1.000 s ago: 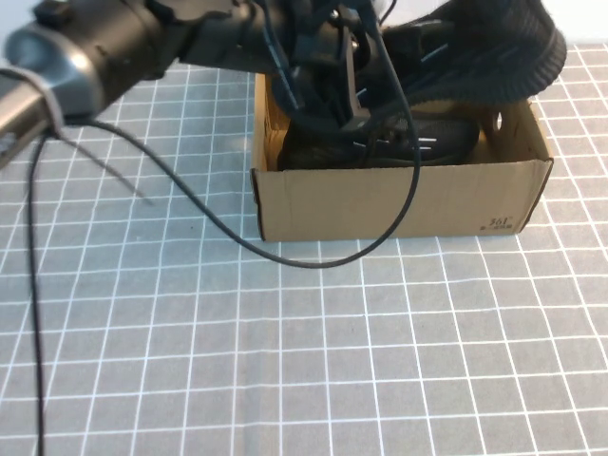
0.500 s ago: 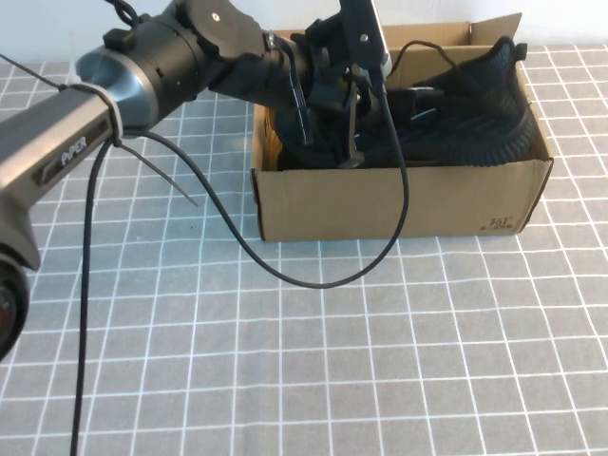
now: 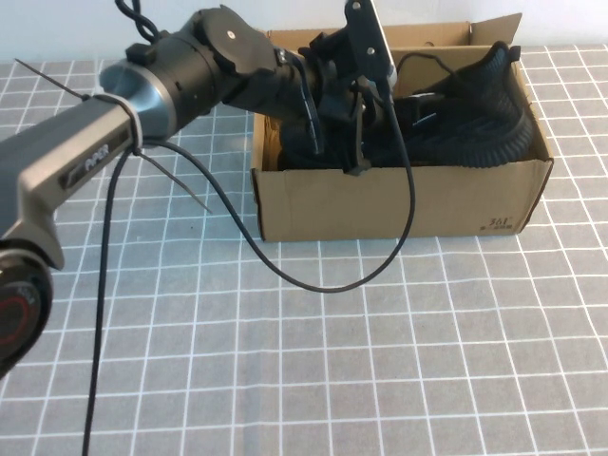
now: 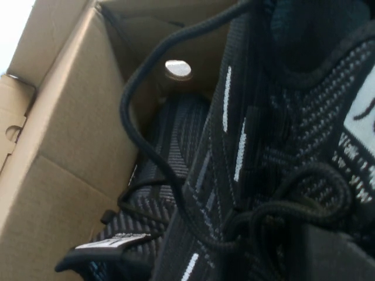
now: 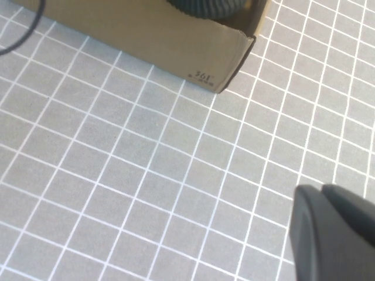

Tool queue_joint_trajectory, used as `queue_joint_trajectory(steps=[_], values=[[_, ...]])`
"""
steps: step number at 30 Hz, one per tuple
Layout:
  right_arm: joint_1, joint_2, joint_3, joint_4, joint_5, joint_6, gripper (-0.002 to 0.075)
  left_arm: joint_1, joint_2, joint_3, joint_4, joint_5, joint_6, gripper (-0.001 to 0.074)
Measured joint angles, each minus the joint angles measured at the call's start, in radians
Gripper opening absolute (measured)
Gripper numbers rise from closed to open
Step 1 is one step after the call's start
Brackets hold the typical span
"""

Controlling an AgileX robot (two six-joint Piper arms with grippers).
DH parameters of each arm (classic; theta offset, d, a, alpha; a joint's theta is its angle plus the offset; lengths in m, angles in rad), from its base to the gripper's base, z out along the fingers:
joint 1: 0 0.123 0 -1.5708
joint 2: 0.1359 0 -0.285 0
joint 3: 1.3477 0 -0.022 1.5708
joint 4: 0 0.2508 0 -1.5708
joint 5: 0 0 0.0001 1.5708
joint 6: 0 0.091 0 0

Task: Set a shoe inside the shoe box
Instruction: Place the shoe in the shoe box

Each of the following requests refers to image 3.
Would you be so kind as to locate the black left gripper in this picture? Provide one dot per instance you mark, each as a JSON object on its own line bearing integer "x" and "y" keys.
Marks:
{"x": 332, "y": 95}

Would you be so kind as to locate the black sneaker with white tongue label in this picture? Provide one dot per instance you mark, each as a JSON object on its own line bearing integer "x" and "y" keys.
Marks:
{"x": 494, "y": 95}

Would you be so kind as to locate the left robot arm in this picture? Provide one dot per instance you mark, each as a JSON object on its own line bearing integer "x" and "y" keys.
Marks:
{"x": 71, "y": 142}

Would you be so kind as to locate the brown cardboard shoe box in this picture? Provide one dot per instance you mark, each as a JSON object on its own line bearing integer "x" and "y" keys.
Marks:
{"x": 332, "y": 204}

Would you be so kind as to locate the black sneaker with white stripes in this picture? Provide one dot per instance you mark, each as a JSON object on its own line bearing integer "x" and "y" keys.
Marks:
{"x": 294, "y": 147}

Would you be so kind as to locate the grey zip tie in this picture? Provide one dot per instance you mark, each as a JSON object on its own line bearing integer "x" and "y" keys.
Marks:
{"x": 135, "y": 128}
{"x": 176, "y": 182}

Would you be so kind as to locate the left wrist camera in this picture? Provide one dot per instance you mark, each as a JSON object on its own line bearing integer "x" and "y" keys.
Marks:
{"x": 368, "y": 38}

